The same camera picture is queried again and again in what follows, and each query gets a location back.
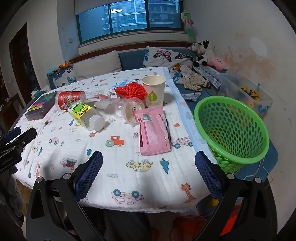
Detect dark colourful puzzle box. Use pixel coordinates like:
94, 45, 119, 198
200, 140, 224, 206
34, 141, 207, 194
25, 91, 59, 121

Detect wooden side cabinet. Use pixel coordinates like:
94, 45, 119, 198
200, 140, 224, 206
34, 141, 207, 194
0, 93, 26, 139

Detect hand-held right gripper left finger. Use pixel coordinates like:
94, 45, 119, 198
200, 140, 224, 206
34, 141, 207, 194
26, 150, 107, 241

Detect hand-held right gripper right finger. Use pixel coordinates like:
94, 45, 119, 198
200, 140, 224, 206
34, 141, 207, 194
195, 151, 278, 241

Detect brown wooden door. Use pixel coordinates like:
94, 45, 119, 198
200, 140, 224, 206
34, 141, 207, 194
9, 22, 42, 102

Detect black and white cow plush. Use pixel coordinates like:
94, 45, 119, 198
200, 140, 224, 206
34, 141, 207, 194
193, 40, 216, 67

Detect yellow toy vehicle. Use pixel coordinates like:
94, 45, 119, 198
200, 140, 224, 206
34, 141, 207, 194
240, 86, 262, 101

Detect large butterfly print pillow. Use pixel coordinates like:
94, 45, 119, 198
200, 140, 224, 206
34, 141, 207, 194
143, 46, 197, 86

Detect folded grey blue cloth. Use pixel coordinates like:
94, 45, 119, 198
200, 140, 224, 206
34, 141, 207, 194
181, 93, 201, 102

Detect tissue box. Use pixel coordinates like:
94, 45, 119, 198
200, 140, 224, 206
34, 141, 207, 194
31, 89, 47, 99

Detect beige plush toy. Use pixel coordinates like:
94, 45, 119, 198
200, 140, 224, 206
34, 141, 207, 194
188, 43, 204, 54

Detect white paper cup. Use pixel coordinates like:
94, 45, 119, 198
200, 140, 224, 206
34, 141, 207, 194
142, 75, 167, 109

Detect pink plush toy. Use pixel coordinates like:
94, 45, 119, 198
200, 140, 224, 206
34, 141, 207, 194
207, 57, 228, 71

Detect blue grey patterned cloth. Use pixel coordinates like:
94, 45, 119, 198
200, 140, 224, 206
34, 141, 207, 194
193, 65, 222, 90

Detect person's left forearm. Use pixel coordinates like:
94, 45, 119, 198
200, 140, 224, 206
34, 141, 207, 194
0, 170, 25, 230

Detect clear plastic wrapper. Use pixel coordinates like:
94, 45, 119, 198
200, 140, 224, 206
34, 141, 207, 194
85, 93, 121, 109

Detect pink plastic packet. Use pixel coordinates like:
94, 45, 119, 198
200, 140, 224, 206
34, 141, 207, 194
134, 107, 172, 156

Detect small butterfly print pillow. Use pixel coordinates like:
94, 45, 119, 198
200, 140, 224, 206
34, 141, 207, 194
52, 66, 78, 90

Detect window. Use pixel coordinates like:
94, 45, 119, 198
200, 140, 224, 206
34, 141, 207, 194
76, 0, 184, 45

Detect white printed blanket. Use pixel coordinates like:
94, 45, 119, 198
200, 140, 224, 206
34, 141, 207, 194
10, 67, 220, 214

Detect clear plastic storage bin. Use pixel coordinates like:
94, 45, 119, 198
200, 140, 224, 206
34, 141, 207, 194
218, 73, 274, 120

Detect paper pinwheel decoration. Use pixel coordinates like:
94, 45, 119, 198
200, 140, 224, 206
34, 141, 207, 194
180, 9, 197, 41

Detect crumpled beige printed clothes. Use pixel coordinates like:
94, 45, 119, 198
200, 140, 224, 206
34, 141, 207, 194
180, 65, 210, 92

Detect blue and white packet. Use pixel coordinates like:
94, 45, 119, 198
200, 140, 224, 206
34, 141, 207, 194
107, 80, 134, 93

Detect green plastic basket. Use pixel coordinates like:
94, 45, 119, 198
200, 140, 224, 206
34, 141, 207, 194
194, 96, 270, 174

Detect clear plastic pudding cup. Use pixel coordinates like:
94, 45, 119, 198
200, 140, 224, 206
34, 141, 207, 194
120, 97, 146, 127

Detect red foam fruit net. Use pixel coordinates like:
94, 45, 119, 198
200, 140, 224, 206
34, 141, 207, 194
114, 82, 147, 100

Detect beige pillow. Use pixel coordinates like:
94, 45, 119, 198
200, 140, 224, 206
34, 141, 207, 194
72, 50, 123, 80

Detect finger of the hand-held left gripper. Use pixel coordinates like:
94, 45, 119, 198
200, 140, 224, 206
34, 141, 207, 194
0, 127, 38, 153
0, 128, 22, 144

